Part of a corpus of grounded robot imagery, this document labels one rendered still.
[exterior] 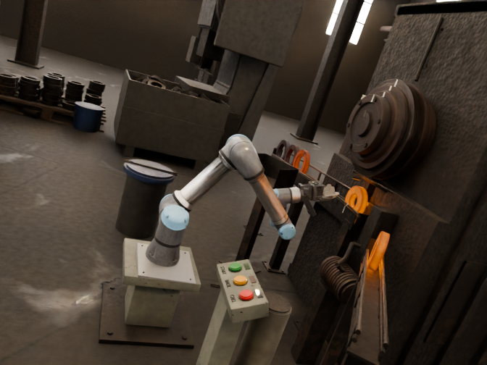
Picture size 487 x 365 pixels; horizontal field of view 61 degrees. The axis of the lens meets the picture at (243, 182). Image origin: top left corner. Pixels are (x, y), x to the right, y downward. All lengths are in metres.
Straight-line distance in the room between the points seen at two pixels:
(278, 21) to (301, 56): 8.05
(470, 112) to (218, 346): 1.32
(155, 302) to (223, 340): 0.62
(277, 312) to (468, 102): 1.15
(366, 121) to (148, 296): 1.25
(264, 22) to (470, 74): 2.85
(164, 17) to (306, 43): 4.05
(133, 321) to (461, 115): 1.63
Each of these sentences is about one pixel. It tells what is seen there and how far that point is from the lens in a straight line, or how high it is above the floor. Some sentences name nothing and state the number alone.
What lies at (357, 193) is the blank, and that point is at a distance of 2.13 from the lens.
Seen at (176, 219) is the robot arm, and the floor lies 0.53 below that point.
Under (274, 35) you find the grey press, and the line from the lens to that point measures 4.55.
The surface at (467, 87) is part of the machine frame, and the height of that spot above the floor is 1.39.
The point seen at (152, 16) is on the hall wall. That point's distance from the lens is 11.73.
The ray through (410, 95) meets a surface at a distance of 1.96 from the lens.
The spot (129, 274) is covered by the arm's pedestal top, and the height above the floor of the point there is 0.30.
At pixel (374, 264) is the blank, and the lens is 1.62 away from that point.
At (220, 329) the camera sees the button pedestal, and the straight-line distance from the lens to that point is 1.33.
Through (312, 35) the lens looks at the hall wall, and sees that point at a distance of 12.67.
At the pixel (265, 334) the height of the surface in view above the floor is 0.43.
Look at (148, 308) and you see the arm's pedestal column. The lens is 1.92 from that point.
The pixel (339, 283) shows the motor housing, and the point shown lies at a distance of 1.80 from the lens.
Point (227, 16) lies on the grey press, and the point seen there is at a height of 1.56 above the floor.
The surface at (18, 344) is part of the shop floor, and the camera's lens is 1.86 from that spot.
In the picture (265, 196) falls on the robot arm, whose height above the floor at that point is 0.71.
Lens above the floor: 1.23
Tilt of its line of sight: 16 degrees down
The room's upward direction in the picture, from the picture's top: 18 degrees clockwise
